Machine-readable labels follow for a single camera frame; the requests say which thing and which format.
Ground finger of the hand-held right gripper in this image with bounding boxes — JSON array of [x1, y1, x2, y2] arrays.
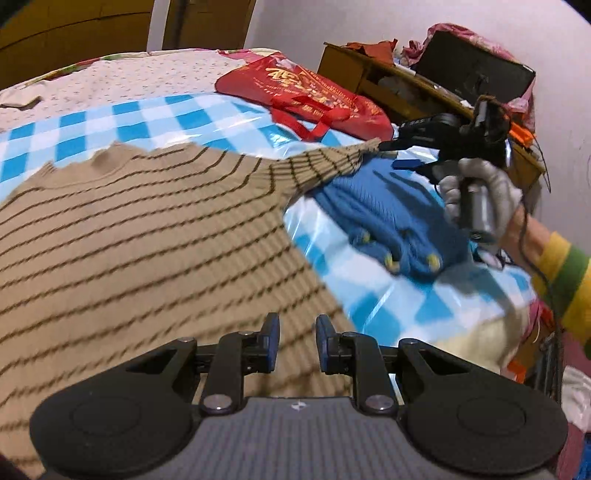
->
[[392, 157, 448, 184], [379, 136, 444, 154]]

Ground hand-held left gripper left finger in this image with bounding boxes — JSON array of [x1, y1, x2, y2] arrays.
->
[[122, 312, 281, 416]]

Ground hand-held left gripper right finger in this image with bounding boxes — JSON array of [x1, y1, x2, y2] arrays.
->
[[315, 314, 468, 416]]

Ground beige striped knit sweater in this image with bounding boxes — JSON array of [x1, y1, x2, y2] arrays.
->
[[0, 138, 384, 478]]

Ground person's right forearm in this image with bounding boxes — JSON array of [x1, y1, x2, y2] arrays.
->
[[501, 215, 591, 361]]

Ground person's right hand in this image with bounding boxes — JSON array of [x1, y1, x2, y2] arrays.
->
[[438, 157, 523, 241]]

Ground blue knit cardigan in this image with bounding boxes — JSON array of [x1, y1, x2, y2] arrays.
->
[[314, 154, 474, 280]]

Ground black box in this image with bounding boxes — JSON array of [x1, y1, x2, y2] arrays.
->
[[411, 30, 536, 104]]

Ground wooden bedside shelf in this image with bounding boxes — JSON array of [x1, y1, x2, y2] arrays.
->
[[318, 42, 548, 185]]

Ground red cloth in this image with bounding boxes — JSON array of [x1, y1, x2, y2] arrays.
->
[[344, 39, 398, 63]]

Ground pink floral cloth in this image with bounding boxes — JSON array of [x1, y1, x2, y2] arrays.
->
[[401, 23, 537, 139]]

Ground red fabric bag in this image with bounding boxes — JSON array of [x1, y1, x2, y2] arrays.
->
[[216, 52, 395, 141]]

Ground cream fluffy cloth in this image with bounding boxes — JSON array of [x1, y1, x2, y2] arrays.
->
[[434, 305, 539, 376]]

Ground wooden door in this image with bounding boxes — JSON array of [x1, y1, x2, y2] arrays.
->
[[164, 0, 257, 51]]

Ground blue checkered plastic sheet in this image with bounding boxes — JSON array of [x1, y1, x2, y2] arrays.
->
[[0, 92, 539, 365]]

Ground white cloth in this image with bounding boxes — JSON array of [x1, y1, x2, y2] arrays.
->
[[561, 367, 591, 435]]

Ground floral white bedsheet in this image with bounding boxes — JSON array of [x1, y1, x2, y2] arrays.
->
[[0, 48, 278, 123]]

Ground beige cloth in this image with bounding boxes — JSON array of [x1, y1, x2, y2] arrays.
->
[[0, 88, 44, 110]]

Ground wooden wardrobe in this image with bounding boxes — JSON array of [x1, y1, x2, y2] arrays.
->
[[0, 0, 154, 90]]

